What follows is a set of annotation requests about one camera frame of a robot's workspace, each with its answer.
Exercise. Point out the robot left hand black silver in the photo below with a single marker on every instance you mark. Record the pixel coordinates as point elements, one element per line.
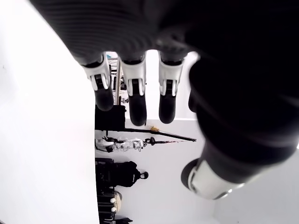
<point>233,70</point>

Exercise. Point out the long black pole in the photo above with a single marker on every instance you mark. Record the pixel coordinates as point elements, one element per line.
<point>163,134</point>

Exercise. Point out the white humanoid robot in background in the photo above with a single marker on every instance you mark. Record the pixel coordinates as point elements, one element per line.
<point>127,144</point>

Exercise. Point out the black equipment case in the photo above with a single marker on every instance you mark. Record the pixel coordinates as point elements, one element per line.
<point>104,172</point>

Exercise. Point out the beige bag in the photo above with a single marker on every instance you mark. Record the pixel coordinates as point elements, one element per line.
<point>118,200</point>

